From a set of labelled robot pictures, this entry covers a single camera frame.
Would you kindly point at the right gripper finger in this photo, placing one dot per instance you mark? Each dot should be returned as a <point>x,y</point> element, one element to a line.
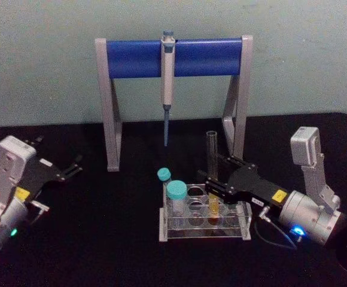
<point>234,163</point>
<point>218,189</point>

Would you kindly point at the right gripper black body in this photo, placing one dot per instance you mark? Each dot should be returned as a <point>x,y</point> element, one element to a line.
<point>251,186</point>

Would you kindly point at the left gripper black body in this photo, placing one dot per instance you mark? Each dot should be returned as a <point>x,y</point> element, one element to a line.
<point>37,176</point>

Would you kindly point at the glass test tube yellow liquid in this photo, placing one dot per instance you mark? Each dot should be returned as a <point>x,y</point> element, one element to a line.
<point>211,155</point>

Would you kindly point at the large teal capped tube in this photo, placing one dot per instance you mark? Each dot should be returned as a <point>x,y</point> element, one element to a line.
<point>176,189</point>

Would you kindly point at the clear acrylic tube rack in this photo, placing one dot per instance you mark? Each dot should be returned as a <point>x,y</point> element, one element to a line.
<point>203,231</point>

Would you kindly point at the small teal capped tube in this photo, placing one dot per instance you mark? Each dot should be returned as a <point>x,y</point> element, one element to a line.
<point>164,174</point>

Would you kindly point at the black table cloth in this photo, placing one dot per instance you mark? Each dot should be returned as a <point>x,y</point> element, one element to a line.
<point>107,254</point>

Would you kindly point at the grey pipette with blue tip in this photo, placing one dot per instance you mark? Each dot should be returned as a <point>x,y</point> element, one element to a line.
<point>167,80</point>

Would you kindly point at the grey stand with blue bar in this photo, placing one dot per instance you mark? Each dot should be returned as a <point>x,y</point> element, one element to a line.
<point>137,58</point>

